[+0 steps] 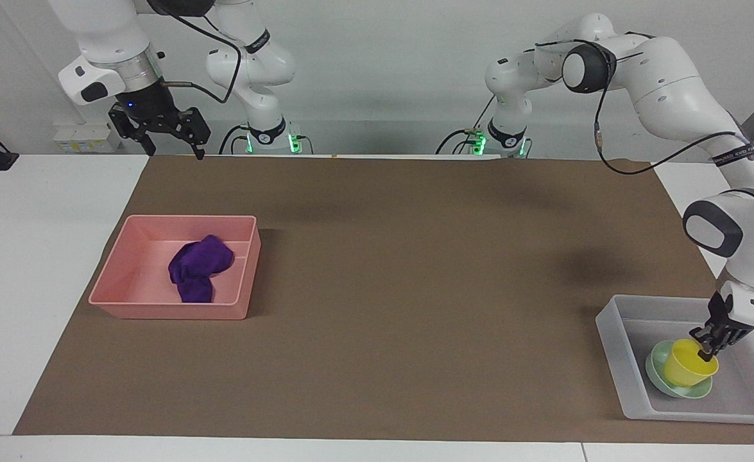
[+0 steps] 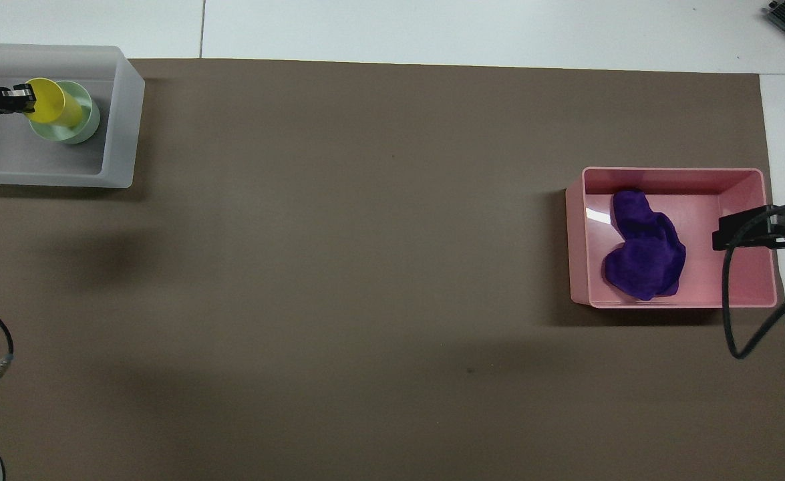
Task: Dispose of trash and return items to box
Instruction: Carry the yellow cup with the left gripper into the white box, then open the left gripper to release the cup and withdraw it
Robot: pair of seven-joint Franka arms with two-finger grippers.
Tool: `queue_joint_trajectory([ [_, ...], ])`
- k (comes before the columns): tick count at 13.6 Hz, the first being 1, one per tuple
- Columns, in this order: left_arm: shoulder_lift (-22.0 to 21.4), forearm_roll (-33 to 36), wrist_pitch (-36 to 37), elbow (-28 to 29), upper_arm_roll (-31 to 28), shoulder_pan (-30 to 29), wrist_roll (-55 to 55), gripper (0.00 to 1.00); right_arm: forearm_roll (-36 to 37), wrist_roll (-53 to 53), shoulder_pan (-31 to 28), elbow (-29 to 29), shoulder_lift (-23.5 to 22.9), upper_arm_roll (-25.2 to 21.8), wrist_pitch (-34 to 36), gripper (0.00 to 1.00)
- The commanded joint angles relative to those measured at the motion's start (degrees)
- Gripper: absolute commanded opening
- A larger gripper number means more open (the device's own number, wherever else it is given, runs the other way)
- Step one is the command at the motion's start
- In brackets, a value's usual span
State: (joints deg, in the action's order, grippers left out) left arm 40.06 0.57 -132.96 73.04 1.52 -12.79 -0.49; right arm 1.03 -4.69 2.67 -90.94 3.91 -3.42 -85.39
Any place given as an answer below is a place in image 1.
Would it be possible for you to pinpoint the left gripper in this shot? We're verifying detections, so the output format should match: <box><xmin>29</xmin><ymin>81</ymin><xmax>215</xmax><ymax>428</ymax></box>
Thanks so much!
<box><xmin>689</xmin><ymin>291</ymin><xmax>754</xmax><ymax>363</ymax></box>

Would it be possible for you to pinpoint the black cable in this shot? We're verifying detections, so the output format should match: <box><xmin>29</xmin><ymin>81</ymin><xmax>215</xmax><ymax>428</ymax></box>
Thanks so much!
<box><xmin>148</xmin><ymin>0</ymin><xmax>243</xmax><ymax>105</ymax></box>
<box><xmin>435</xmin><ymin>95</ymin><xmax>497</xmax><ymax>155</ymax></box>
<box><xmin>218</xmin><ymin>124</ymin><xmax>253</xmax><ymax>155</ymax></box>
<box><xmin>534</xmin><ymin>31</ymin><xmax>754</xmax><ymax>176</ymax></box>

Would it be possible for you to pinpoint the light green saucer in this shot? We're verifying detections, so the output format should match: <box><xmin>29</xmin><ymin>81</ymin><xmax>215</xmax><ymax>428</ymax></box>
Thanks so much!
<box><xmin>645</xmin><ymin>340</ymin><xmax>714</xmax><ymax>400</ymax></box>

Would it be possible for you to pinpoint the pink plastic bin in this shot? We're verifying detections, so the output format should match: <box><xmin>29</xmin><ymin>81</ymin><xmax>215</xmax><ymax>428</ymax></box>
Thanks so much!
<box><xmin>88</xmin><ymin>214</ymin><xmax>262</xmax><ymax>321</ymax></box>

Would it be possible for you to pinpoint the white socket box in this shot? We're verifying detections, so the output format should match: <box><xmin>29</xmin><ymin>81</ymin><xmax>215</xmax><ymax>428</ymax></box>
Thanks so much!
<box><xmin>52</xmin><ymin>124</ymin><xmax>122</xmax><ymax>154</ymax></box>

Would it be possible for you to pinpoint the yellow cup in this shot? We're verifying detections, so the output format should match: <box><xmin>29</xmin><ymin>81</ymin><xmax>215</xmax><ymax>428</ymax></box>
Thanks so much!
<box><xmin>664</xmin><ymin>338</ymin><xmax>720</xmax><ymax>388</ymax></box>

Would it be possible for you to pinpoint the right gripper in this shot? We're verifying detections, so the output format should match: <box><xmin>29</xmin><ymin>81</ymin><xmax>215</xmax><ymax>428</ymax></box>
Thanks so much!
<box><xmin>108</xmin><ymin>81</ymin><xmax>212</xmax><ymax>161</ymax></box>

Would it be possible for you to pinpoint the translucent grey plastic bin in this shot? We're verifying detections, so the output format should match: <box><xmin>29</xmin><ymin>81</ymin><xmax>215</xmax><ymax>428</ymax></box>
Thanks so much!
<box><xmin>595</xmin><ymin>294</ymin><xmax>754</xmax><ymax>425</ymax></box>

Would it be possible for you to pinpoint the purple cloth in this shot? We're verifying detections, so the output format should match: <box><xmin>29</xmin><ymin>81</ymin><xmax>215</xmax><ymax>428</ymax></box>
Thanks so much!
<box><xmin>167</xmin><ymin>234</ymin><xmax>236</xmax><ymax>304</ymax></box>

